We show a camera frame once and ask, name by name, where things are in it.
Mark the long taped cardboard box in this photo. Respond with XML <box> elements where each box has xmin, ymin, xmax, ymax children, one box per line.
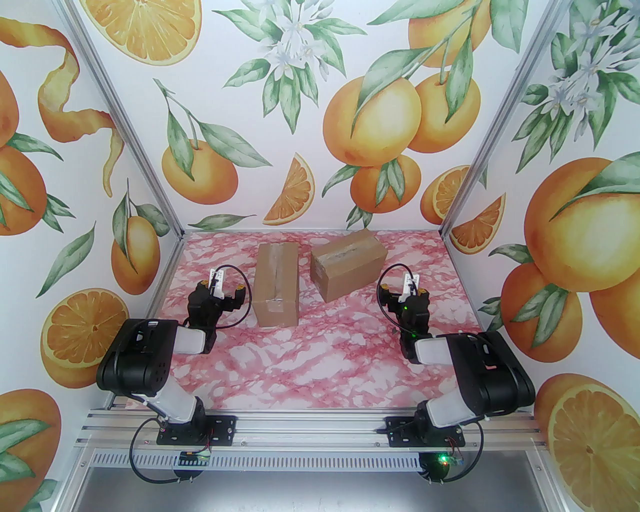
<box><xmin>253</xmin><ymin>243</ymin><xmax>301</xmax><ymax>328</ymax></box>

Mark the short taped cardboard box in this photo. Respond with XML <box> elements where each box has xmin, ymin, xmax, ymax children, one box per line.
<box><xmin>310</xmin><ymin>230</ymin><xmax>388</xmax><ymax>303</ymax></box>

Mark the perforated metal strip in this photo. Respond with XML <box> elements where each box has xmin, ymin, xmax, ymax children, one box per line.
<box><xmin>92</xmin><ymin>450</ymin><xmax>528</xmax><ymax>472</ymax></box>

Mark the grey metal shelf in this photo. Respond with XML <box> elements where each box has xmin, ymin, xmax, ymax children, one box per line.
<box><xmin>65</xmin><ymin>465</ymin><xmax>566</xmax><ymax>512</ymax></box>

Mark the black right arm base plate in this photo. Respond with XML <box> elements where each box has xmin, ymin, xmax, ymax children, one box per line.
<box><xmin>385</xmin><ymin>415</ymin><xmax>466</xmax><ymax>447</ymax></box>

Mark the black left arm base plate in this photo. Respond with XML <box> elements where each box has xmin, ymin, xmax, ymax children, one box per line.
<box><xmin>156</xmin><ymin>415</ymin><xmax>237</xmax><ymax>446</ymax></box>

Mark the black right base cable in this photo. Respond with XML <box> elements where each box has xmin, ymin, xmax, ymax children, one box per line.
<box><xmin>422</xmin><ymin>417</ymin><xmax>487</xmax><ymax>485</ymax></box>

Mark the black base cable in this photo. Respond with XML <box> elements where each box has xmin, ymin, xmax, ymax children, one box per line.
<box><xmin>129</xmin><ymin>417</ymin><xmax>193</xmax><ymax>485</ymax></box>
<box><xmin>422</xmin><ymin>417</ymin><xmax>487</xmax><ymax>485</ymax></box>

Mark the aluminium mounting rail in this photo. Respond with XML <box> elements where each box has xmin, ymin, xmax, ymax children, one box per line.
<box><xmin>74</xmin><ymin>406</ymin><xmax>547</xmax><ymax>453</ymax></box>

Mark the black left base cable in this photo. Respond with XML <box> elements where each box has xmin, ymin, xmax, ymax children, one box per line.
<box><xmin>129</xmin><ymin>417</ymin><xmax>193</xmax><ymax>485</ymax></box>

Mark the aluminium left frame post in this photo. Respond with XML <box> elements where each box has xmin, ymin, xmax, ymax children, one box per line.
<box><xmin>59</xmin><ymin>0</ymin><xmax>185</xmax><ymax>238</ymax></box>

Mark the aluminium frame post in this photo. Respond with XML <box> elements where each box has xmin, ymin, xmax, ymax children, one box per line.
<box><xmin>440</xmin><ymin>0</ymin><xmax>583</xmax><ymax>238</ymax></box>
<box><xmin>59</xmin><ymin>0</ymin><xmax>185</xmax><ymax>238</ymax></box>

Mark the aluminium right frame post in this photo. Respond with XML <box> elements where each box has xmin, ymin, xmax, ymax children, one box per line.
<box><xmin>440</xmin><ymin>0</ymin><xmax>583</xmax><ymax>238</ymax></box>

